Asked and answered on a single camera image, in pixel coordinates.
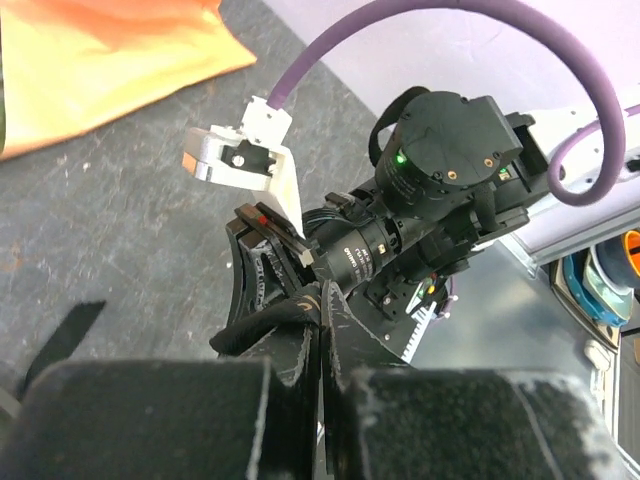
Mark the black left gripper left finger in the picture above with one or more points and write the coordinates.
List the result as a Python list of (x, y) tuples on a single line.
[(250, 417)]

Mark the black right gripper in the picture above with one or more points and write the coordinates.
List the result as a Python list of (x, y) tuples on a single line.
[(394, 264)]

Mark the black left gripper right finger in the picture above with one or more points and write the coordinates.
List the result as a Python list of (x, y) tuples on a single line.
[(385, 419)]

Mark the black printed ribbon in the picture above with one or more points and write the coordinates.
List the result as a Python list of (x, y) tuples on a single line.
[(303, 307)]

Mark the orange wrapping paper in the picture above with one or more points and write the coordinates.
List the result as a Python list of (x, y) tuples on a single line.
[(71, 66)]

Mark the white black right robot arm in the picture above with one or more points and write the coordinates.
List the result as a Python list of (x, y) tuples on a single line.
[(450, 174)]

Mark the light blue cable duct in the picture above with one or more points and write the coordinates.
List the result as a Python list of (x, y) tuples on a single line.
[(423, 317)]

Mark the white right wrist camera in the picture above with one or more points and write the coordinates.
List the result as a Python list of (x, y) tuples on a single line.
[(249, 157)]

